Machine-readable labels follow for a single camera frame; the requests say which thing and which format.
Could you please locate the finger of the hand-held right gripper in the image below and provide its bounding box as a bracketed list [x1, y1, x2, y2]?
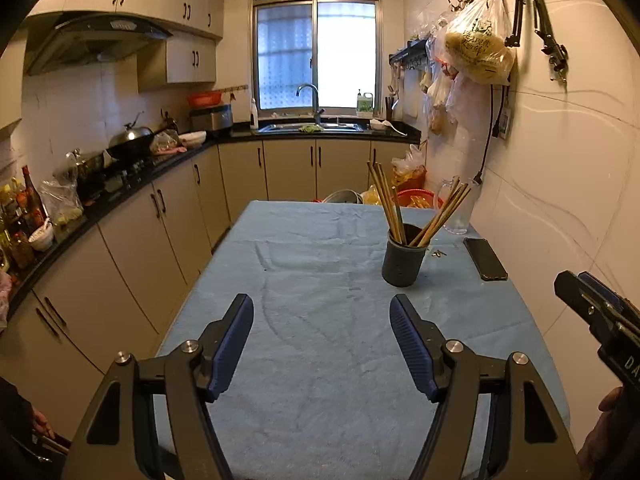
[554, 271, 621, 346]
[577, 271, 640, 331]

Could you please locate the plastic bag of food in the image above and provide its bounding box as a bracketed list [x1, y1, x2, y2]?
[150, 130, 181, 155]

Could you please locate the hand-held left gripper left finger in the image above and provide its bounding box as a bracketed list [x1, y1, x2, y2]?
[62, 293, 255, 480]

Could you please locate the chrome sink faucet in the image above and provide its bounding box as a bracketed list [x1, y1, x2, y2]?
[296, 84, 326, 126]

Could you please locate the set of wooden chopsticks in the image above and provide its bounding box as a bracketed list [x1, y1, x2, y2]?
[366, 161, 473, 248]

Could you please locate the black plastic utensil cup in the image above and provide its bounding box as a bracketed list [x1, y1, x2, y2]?
[381, 223, 429, 288]

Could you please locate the stainless steel sink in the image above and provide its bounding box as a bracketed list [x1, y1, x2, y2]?
[257, 121, 365, 134]

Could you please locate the steel cooking pot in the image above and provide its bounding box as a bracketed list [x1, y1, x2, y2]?
[67, 149, 108, 196]

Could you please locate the hanging yellow plastic bag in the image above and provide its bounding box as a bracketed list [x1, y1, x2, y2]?
[431, 0, 516, 85]

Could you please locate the black wall shelf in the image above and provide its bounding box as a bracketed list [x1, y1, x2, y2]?
[389, 40, 433, 68]

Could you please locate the white bag of snacks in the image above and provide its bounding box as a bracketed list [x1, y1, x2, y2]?
[391, 144, 427, 176]

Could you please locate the red plastic basket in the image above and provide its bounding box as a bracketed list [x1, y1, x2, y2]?
[395, 189, 445, 209]

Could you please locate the steel basin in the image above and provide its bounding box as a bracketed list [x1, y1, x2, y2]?
[322, 189, 362, 205]

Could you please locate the black smartphone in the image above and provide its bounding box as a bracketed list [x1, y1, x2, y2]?
[463, 237, 509, 281]

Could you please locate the kitchen window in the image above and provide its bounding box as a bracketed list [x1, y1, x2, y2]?
[251, 0, 381, 113]

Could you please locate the stainless steel countertop appliance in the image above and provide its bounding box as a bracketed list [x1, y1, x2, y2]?
[190, 105, 234, 132]

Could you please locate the wall power outlet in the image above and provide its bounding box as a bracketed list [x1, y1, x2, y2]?
[492, 105, 512, 138]

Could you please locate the small white mortar bowl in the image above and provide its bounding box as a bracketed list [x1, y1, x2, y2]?
[28, 220, 54, 252]

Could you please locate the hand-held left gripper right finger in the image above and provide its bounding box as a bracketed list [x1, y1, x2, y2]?
[389, 294, 581, 480]

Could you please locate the hanging white plastic bag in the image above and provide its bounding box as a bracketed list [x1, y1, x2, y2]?
[424, 60, 493, 136]

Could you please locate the group of condiment bottles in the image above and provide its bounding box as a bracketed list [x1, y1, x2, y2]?
[0, 165, 43, 271]

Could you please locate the black power cable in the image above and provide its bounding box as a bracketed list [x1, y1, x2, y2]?
[472, 85, 506, 186]

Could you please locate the blue tablecloth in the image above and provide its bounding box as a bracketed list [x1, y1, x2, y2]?
[152, 200, 571, 480]

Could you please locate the clear crumpled plastic bag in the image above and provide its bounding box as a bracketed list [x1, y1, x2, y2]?
[40, 177, 85, 226]

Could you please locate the clear glass pitcher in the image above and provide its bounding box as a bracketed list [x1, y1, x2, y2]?
[435, 176, 481, 235]

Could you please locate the gas stove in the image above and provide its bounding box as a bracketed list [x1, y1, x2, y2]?
[82, 157, 156, 196]

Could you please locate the black kitchen countertop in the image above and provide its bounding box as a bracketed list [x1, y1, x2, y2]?
[0, 122, 422, 321]

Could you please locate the person's right hand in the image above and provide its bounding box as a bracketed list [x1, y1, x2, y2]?
[575, 387, 626, 480]

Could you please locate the black range hood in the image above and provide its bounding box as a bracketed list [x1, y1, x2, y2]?
[25, 14, 173, 77]

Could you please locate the black wok with lid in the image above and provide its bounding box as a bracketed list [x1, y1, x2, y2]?
[107, 122, 155, 158]

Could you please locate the person's dark clothing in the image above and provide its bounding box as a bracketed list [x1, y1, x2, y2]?
[0, 375, 71, 480]

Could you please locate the white bowl with ladle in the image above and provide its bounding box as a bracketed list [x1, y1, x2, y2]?
[370, 119, 408, 137]

